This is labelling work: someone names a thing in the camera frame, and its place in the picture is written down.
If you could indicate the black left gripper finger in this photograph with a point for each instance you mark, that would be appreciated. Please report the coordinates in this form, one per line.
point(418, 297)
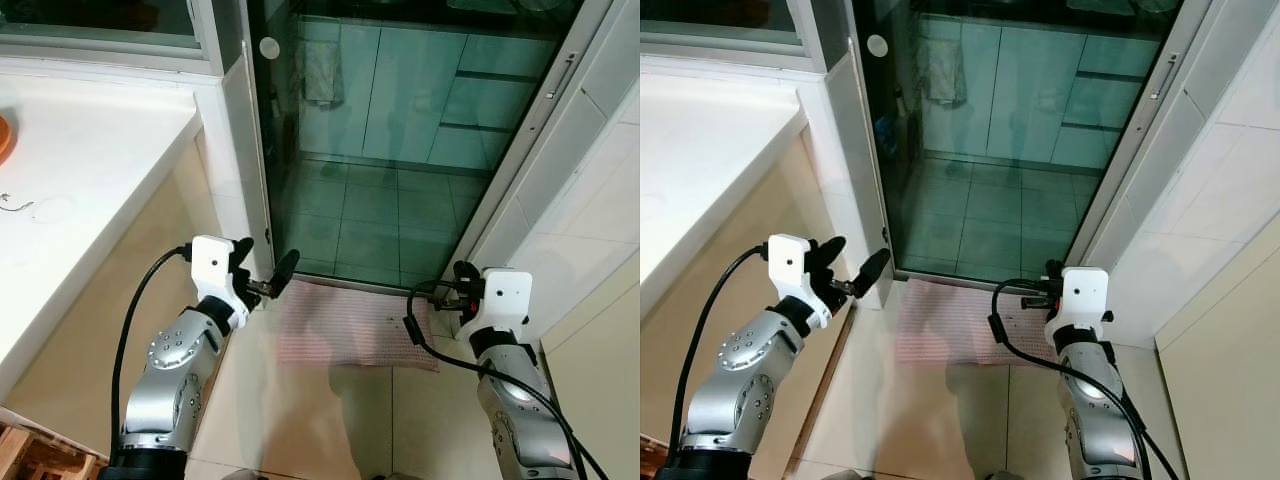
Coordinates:
point(243, 253)
point(874, 270)
point(286, 270)
point(829, 255)

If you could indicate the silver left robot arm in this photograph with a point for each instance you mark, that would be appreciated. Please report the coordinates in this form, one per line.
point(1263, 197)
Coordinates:
point(165, 380)
point(740, 385)

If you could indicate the pink floor mat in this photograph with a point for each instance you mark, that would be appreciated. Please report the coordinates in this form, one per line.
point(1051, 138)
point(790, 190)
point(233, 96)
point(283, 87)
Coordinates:
point(950, 320)
point(340, 325)

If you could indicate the dark glass sliding door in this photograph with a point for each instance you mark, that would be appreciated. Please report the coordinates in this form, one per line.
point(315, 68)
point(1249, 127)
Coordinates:
point(1010, 150)
point(400, 150)

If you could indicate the grey hanging cloth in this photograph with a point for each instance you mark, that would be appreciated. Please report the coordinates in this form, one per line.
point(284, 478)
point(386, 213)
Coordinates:
point(322, 72)
point(944, 72)

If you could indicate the round white door knob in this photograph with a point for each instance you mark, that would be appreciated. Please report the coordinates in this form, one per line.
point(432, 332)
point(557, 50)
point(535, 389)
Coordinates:
point(268, 47)
point(877, 45)

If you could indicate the orange round object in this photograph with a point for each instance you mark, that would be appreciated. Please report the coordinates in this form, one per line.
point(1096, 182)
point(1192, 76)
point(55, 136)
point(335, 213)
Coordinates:
point(4, 140)

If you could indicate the white-framed window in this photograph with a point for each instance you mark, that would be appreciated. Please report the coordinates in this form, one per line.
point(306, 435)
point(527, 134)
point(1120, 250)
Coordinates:
point(100, 18)
point(710, 15)

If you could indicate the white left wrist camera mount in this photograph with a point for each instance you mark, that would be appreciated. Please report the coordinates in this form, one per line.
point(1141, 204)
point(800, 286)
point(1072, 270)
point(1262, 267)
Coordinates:
point(788, 262)
point(212, 262)

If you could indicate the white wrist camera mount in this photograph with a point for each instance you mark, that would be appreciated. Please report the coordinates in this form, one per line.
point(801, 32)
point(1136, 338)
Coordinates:
point(508, 295)
point(1085, 295)
point(212, 262)
point(788, 262)

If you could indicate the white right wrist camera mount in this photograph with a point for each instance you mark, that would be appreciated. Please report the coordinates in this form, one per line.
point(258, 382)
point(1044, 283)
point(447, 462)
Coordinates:
point(508, 295)
point(1085, 295)

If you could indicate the white sliding door frame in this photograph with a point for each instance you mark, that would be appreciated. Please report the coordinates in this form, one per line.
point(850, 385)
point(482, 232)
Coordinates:
point(560, 130)
point(1160, 130)

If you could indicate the wooden slatted frame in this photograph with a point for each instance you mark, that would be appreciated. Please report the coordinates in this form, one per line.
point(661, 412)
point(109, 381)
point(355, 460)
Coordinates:
point(30, 455)
point(650, 462)

